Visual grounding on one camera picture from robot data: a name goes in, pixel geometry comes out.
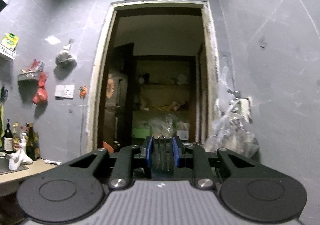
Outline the silver fork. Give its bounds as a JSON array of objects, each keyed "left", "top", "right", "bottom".
[{"left": 155, "top": 136, "right": 173, "bottom": 172}]

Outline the white box on shelf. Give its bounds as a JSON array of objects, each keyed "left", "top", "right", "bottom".
[{"left": 176, "top": 130, "right": 189, "bottom": 141}]

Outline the clear plastic bag of scraps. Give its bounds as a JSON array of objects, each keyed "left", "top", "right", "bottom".
[{"left": 204, "top": 62, "right": 260, "bottom": 158}]

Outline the green box on shelf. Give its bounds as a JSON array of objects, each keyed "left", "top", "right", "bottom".
[{"left": 132, "top": 127, "right": 152, "bottom": 139}]

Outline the dark glass bottle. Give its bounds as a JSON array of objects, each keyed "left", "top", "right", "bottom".
[{"left": 26, "top": 123, "right": 37, "bottom": 161}]

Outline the white cloth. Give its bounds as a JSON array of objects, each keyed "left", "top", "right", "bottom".
[{"left": 10, "top": 149, "right": 33, "bottom": 168}]

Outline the red plastic bag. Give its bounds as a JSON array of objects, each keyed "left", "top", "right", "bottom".
[{"left": 33, "top": 72, "right": 48, "bottom": 105}]

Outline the steel sink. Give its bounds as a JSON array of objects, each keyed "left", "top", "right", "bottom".
[{"left": 0, "top": 154, "right": 28, "bottom": 175}]

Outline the soy sauce bottle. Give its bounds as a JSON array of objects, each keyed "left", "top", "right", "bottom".
[{"left": 3, "top": 119, "right": 14, "bottom": 154}]

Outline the orange wall hook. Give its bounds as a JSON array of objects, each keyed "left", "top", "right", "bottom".
[{"left": 79, "top": 85, "right": 87, "bottom": 99}]

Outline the white wall switch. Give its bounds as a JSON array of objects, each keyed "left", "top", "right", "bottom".
[{"left": 54, "top": 84, "right": 75, "bottom": 99}]

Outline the grey bag on wall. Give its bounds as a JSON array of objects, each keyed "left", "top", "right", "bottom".
[{"left": 55, "top": 39, "right": 75, "bottom": 67}]

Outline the white wall rack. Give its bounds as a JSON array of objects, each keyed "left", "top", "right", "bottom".
[{"left": 1, "top": 33, "right": 19, "bottom": 61}]

